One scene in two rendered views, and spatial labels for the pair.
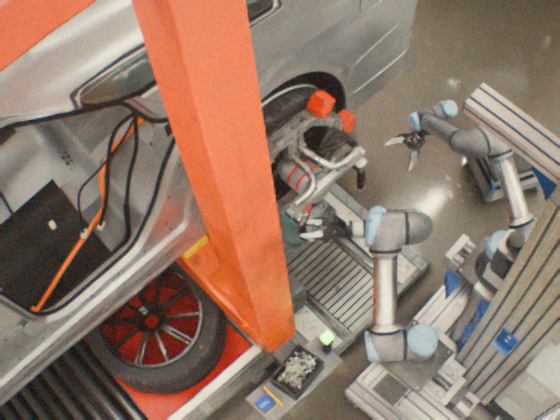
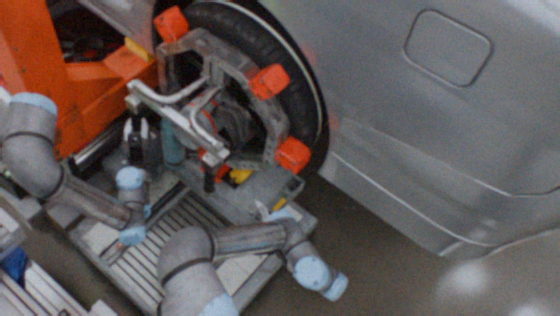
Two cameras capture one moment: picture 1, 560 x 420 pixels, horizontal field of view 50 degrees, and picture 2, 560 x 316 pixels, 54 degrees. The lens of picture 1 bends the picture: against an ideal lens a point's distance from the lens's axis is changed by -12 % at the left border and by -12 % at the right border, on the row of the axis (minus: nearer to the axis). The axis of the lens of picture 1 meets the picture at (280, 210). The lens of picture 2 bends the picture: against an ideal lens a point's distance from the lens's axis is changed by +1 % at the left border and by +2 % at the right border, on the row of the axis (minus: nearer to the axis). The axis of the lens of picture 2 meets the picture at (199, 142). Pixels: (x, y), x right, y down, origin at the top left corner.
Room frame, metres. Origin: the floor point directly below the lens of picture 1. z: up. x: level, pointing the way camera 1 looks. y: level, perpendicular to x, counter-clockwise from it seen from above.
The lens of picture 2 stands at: (1.26, -1.19, 2.32)
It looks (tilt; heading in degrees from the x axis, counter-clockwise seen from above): 56 degrees down; 78
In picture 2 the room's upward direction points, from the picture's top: straight up
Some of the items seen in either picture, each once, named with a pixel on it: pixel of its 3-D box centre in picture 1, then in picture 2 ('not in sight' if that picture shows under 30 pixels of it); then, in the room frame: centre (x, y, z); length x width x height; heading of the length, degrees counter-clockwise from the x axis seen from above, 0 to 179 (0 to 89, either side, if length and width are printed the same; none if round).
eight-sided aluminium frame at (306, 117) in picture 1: (292, 166); (218, 104); (1.55, -0.08, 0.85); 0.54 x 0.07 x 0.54; 126
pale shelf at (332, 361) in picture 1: (294, 380); (12, 175); (0.73, 0.05, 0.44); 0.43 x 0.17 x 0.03; 126
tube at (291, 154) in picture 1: (293, 175); (171, 75); (1.39, -0.07, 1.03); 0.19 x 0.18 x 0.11; 36
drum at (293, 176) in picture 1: (304, 176); (204, 116); (1.49, -0.12, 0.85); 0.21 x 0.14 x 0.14; 36
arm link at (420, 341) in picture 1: (419, 342); not in sight; (0.65, -0.43, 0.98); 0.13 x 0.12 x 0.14; 83
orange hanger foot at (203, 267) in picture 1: (213, 265); (117, 66); (1.22, 0.31, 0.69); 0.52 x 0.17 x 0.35; 36
